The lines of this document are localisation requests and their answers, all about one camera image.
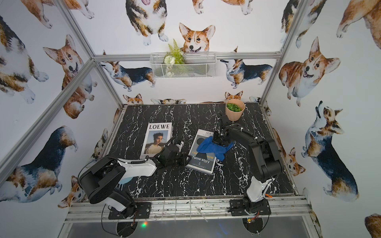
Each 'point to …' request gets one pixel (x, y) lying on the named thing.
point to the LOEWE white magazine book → (157, 136)
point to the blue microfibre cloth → (209, 146)
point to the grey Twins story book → (201, 161)
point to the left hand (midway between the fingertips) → (192, 157)
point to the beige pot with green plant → (234, 109)
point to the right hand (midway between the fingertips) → (213, 140)
